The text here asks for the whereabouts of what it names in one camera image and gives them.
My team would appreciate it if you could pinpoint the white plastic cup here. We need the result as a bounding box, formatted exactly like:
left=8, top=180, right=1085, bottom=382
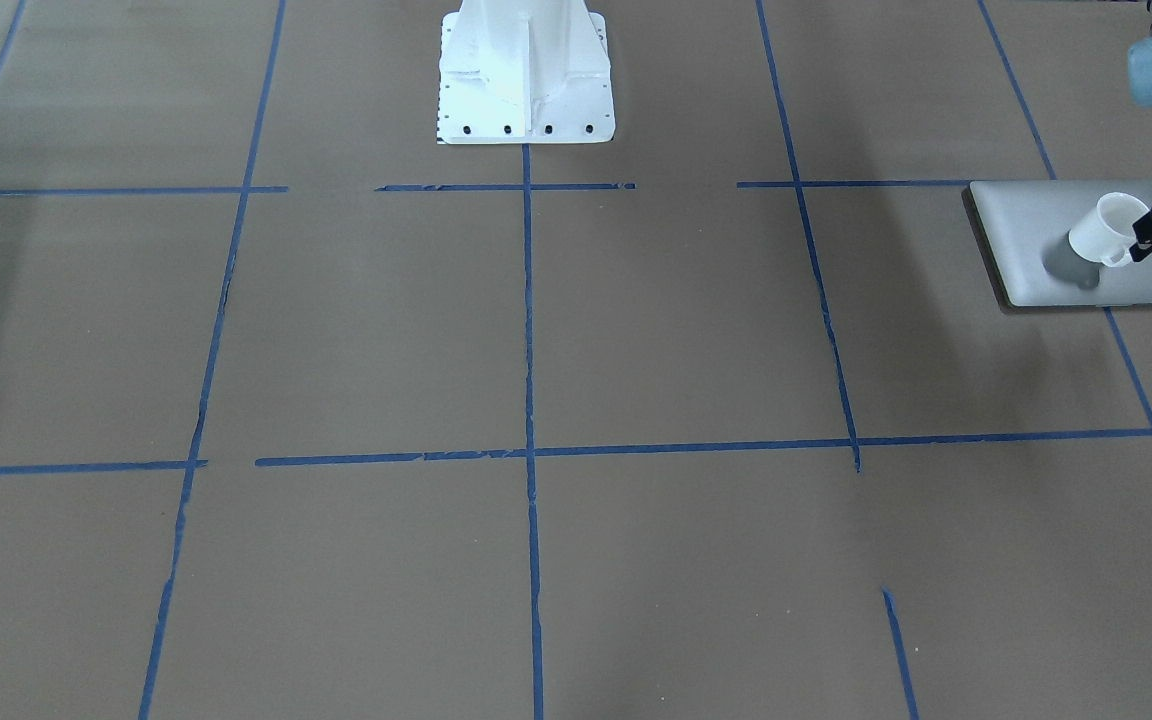
left=1068, top=192, right=1149, bottom=268

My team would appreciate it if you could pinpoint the silver closed laptop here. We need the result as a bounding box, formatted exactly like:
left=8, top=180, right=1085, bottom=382
left=967, top=179, right=1152, bottom=309

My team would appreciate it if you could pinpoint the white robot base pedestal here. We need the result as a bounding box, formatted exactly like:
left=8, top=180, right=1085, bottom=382
left=435, top=1, right=616, bottom=145

